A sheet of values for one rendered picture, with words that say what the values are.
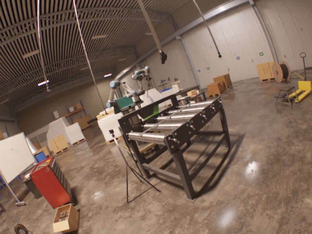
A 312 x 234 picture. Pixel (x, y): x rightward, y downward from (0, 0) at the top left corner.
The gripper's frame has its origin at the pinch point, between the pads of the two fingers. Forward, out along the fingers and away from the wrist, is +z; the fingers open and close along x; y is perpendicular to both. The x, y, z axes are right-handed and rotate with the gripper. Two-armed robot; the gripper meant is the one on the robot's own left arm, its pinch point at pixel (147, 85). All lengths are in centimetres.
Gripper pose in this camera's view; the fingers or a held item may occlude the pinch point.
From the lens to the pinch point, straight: 223.5
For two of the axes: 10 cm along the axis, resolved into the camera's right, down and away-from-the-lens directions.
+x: -6.3, -1.9, 7.5
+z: 0.0, 9.7, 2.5
